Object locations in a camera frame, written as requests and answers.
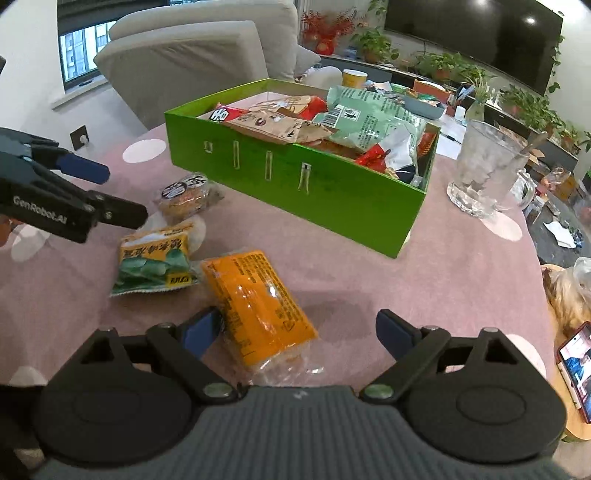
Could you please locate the green pea snack packet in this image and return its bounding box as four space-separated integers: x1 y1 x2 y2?
110 221 198 297

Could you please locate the clear round pastry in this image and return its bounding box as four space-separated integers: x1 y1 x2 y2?
153 173 224 224

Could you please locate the orange snack packet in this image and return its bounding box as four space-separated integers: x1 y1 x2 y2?
200 250 318 372

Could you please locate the round wooden side table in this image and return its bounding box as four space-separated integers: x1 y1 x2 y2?
541 264 590 442

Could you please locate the smartphone red case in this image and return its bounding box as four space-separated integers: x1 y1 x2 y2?
557 322 590 424

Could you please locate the plastic bag with bread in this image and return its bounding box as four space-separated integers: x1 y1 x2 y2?
542 257 591 335

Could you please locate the red white snack packet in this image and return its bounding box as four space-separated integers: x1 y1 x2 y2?
208 104 247 123

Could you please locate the beige sofa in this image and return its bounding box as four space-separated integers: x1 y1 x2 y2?
94 1 342 129

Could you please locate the brown snack packet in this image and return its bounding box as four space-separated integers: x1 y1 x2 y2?
224 111 334 145

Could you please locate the dark round marble table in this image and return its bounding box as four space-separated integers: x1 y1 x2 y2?
524 167 590 268

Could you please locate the green cardboard box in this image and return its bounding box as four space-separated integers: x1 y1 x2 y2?
165 79 435 258

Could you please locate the glass mug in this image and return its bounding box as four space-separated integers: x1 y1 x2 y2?
447 120 535 218

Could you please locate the round white marble table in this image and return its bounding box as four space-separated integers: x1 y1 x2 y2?
432 114 467 160

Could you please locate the metal spoon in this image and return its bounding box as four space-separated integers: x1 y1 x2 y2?
515 131 548 160

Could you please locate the large green snack bag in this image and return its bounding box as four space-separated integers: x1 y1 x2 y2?
312 86 427 152

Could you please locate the yellow paper cup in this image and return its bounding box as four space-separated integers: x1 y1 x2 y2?
342 69 368 89

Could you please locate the red flower decoration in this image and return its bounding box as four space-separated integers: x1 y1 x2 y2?
301 8 358 56

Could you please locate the teal snack tray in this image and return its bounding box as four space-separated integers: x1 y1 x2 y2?
403 90 446 120

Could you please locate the glass vase with plant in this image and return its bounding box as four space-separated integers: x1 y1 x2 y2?
463 67 493 122

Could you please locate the orange tissue box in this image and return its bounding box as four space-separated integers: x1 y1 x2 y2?
413 79 452 104

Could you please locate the black wall socket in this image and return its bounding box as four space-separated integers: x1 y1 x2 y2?
70 125 89 151

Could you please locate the black window frame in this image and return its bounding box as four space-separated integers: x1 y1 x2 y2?
57 0 170 89

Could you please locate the black wall television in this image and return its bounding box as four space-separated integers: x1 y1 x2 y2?
385 0 563 94

